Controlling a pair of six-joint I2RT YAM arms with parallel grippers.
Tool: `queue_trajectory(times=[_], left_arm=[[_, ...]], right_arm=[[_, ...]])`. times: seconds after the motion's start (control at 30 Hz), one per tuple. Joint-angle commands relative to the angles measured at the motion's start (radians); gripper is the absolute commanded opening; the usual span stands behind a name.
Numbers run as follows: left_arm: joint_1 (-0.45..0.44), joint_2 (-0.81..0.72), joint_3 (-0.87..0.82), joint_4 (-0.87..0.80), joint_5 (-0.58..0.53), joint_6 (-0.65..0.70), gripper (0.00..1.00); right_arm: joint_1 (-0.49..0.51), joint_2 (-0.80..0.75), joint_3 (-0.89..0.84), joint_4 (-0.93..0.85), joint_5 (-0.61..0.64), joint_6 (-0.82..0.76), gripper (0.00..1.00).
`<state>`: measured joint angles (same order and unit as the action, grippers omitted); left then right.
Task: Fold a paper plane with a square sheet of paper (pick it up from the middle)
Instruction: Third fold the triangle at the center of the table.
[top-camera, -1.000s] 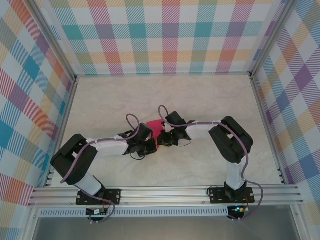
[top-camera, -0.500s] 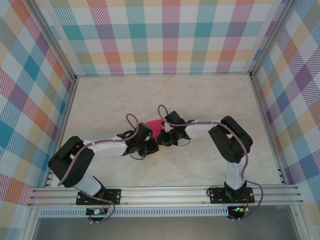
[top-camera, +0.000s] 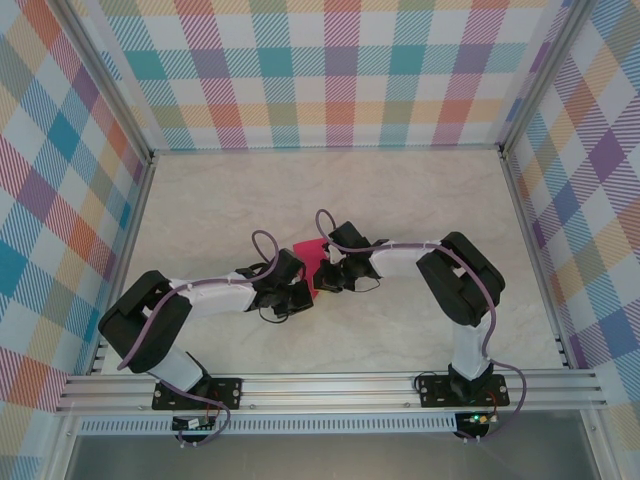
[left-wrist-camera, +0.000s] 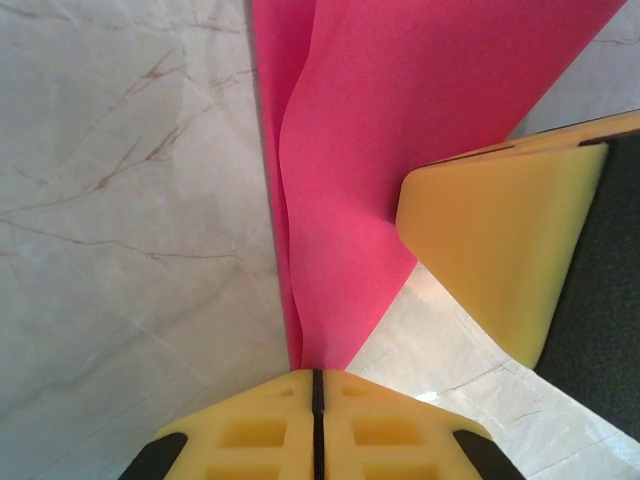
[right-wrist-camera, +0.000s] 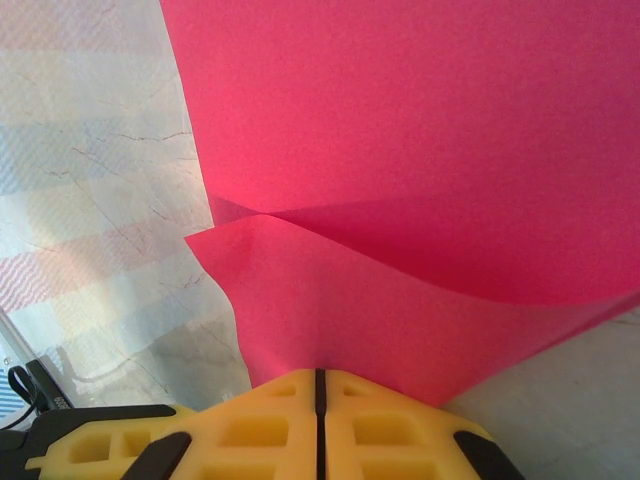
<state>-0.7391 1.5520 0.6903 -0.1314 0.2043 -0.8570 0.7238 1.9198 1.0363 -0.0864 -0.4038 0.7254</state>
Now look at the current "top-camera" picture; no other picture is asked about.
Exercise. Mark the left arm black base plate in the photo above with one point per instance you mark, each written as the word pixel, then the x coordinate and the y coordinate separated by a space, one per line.
pixel 227 392

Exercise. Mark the aluminium frame side rail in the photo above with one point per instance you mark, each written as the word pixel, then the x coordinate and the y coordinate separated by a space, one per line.
pixel 537 260
pixel 125 260

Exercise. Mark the grey metal shelf panel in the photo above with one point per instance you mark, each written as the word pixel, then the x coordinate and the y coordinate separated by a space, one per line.
pixel 325 457

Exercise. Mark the pink cloth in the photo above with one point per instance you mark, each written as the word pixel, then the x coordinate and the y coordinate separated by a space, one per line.
pixel 307 255

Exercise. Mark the aluminium mounting rail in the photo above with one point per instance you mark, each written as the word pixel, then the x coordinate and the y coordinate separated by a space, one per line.
pixel 325 392

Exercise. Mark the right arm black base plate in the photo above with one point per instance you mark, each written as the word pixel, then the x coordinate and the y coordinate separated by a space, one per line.
pixel 432 392

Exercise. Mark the aluminium frame cross rail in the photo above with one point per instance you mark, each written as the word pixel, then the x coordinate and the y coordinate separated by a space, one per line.
pixel 325 148

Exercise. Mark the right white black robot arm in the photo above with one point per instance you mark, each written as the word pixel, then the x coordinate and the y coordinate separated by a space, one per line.
pixel 445 280

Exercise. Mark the aluminium frame post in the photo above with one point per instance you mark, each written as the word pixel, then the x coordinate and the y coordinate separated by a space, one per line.
pixel 542 80
pixel 107 80

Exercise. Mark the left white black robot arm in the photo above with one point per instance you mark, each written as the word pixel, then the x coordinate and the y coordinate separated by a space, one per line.
pixel 160 345

